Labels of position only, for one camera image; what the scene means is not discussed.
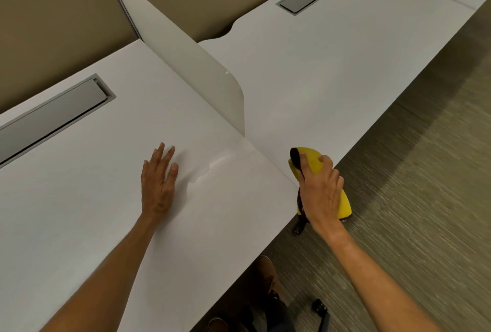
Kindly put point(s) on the person's right hand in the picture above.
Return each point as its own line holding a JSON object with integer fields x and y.
{"x": 320, "y": 197}

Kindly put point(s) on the person's left hand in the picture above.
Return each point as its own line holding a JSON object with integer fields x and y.
{"x": 155, "y": 190}

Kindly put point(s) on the person's left little finger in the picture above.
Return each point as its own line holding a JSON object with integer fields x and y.
{"x": 147, "y": 164}

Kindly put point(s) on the person's left middle finger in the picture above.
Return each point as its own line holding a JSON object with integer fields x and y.
{"x": 168, "y": 157}

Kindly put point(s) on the person's right thumb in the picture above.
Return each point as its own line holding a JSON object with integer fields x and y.
{"x": 303, "y": 165}

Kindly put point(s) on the yellow black cleaning sponge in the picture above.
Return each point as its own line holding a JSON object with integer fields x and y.
{"x": 312, "y": 161}

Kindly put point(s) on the person's left forearm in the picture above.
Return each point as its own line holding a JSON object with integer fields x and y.
{"x": 111, "y": 274}

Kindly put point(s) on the person's right forearm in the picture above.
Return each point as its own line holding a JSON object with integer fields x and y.
{"x": 368, "y": 282}

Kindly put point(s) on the white desk divider panel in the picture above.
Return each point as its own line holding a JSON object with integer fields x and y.
{"x": 184, "y": 59}

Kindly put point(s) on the brown shoe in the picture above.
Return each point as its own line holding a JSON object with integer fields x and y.
{"x": 268, "y": 274}

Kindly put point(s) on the black chair base caster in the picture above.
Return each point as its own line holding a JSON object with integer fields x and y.
{"x": 321, "y": 310}

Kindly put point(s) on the person's dark trouser leg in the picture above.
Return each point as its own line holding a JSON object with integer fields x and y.
{"x": 278, "y": 318}

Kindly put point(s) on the gray metal partition post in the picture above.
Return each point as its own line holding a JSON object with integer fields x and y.
{"x": 119, "y": 2}

